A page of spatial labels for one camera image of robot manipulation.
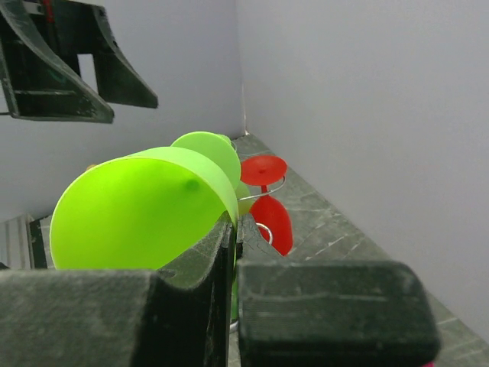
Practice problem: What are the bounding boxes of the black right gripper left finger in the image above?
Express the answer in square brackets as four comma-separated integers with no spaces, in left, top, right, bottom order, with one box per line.
[1,214,234,366]

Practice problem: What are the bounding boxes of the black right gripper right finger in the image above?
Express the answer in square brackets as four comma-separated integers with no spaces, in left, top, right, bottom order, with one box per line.
[235,215,442,366]

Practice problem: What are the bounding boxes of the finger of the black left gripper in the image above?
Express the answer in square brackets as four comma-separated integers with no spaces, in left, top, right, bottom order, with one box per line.
[91,5,158,109]
[1,1,114,123]

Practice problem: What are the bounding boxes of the red plastic wine glass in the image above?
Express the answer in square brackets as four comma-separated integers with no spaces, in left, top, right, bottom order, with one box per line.
[239,154,295,257]

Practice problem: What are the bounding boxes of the green plastic wine glass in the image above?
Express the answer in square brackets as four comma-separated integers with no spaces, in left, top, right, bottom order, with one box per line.
[49,131,241,322]

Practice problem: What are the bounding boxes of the light green wine glass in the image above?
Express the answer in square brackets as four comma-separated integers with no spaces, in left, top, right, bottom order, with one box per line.
[235,182,254,216]

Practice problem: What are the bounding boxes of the aluminium rail frame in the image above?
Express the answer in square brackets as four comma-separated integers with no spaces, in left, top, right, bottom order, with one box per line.
[0,214,54,270]

